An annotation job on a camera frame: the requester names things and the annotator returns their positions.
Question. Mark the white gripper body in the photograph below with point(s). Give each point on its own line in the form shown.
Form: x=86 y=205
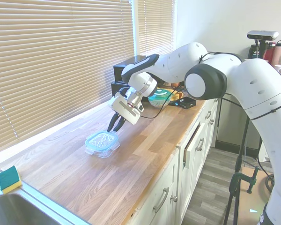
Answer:
x=124 y=109

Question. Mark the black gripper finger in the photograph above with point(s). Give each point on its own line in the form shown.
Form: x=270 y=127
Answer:
x=112 y=123
x=119 y=124

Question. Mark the clear lid with teal seal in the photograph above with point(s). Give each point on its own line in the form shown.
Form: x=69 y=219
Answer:
x=100 y=140

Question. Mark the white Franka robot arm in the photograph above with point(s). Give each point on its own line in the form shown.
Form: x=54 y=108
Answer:
x=260 y=82

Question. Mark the clear glass food container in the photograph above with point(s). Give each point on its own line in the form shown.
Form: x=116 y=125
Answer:
x=105 y=154

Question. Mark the round bowl with green lid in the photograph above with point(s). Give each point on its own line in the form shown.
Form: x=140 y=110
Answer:
x=161 y=98

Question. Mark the yellow cloth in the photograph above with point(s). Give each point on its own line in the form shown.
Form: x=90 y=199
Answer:
x=178 y=95

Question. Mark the red apple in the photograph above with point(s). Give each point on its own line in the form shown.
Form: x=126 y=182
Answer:
x=175 y=84

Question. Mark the small black box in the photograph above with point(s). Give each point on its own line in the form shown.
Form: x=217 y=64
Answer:
x=186 y=102

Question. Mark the white kitchen base cabinet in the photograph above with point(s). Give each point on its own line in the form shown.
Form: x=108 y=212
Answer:
x=164 y=178

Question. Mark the wide beige window blind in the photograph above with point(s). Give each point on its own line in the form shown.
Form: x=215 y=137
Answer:
x=61 y=58

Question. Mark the silver cabinet knob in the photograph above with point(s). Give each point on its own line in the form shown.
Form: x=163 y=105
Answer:
x=211 y=122
x=174 y=199

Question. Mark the narrow beige window blind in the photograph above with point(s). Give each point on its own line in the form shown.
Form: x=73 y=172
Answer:
x=154 y=25

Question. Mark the stainless steel dishwasher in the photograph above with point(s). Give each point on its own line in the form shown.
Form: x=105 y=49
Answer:
x=231 y=122

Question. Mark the green and yellow sponge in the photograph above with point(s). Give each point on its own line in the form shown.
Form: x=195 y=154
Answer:
x=8 y=179

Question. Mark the black tripod stand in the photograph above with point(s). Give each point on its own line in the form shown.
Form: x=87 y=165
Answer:
x=240 y=155

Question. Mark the green clamp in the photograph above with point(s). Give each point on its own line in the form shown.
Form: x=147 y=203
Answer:
x=235 y=182

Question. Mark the stainless steel sink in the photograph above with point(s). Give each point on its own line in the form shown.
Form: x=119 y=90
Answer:
x=16 y=211

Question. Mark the black pouch with print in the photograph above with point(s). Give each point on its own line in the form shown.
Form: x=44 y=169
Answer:
x=254 y=52

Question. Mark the plywood base board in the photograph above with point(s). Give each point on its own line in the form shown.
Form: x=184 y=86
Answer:
x=250 y=207

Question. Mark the red water bottle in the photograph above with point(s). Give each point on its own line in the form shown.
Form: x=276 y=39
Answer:
x=269 y=54

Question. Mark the pink water bottle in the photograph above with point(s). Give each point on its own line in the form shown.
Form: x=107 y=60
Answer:
x=278 y=55

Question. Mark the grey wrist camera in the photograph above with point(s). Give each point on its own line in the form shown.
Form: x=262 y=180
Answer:
x=140 y=108

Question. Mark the silver camera on stand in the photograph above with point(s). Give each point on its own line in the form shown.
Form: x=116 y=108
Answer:
x=262 y=35

